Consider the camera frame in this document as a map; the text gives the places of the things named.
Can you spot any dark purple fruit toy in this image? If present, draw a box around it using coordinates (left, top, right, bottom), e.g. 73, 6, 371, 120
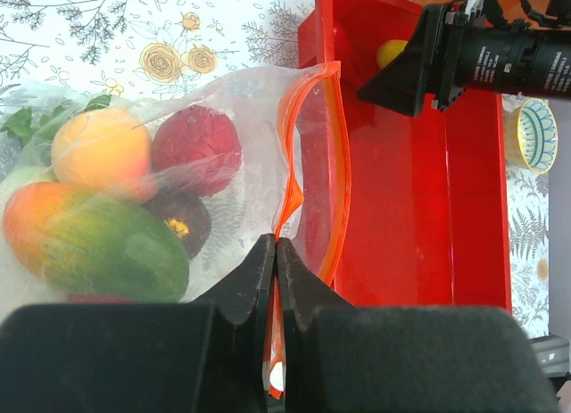
143, 188, 211, 260

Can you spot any aluminium frame rail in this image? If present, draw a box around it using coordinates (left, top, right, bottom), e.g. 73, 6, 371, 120
530, 335, 570, 377

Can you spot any red plastic tray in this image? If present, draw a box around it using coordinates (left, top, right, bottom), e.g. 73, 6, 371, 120
298, 0, 511, 309

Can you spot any small patterned bowl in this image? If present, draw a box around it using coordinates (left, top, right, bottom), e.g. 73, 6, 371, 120
503, 98, 559, 175

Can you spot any red chili pepper toy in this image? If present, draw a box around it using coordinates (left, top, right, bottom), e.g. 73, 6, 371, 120
333, 21, 357, 69

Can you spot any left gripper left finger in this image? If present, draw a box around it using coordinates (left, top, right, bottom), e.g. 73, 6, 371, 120
1, 235, 275, 412

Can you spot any yellow corn toy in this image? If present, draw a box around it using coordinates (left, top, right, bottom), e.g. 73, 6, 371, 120
376, 39, 408, 70

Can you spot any orange fruit toy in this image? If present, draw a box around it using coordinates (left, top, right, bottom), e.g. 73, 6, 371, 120
51, 107, 152, 189

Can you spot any red apple toy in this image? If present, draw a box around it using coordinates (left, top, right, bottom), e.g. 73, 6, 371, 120
67, 293, 132, 304

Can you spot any green orange mango toy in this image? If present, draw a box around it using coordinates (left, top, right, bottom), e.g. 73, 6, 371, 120
2, 182, 189, 302

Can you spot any red pomegranate toy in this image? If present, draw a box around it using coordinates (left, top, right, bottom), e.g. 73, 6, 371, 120
152, 105, 242, 196

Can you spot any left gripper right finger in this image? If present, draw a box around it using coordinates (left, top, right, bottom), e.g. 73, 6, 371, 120
276, 239, 559, 412

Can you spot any clear zip top bag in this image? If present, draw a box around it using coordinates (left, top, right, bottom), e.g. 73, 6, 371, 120
1, 62, 351, 412

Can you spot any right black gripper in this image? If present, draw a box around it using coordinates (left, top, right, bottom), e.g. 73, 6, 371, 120
357, 0, 570, 117

